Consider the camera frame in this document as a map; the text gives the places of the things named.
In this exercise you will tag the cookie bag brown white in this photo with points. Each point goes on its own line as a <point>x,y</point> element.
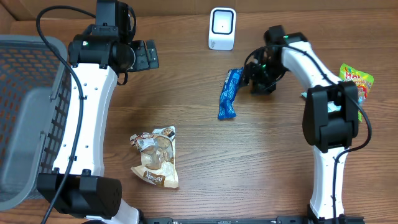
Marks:
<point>158,153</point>

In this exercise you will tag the green Haribo candy bag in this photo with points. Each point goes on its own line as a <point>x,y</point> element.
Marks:
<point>363,81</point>

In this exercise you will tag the blue snack wrapper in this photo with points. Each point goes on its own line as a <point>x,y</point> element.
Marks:
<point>228,94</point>

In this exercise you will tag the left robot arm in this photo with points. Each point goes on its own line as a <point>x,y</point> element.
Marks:
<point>96,59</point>

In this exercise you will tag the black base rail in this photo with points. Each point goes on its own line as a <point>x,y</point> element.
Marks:
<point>278,220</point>

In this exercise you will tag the white barcode scanner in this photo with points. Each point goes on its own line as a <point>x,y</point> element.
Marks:
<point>222,29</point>

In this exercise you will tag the grey plastic shopping basket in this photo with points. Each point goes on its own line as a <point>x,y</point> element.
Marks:
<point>35,95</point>

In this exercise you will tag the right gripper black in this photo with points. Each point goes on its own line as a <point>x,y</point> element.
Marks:
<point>250,73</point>

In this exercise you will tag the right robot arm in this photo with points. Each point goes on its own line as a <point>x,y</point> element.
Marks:
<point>330,117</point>

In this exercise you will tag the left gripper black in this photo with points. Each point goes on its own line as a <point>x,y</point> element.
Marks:
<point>144,63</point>

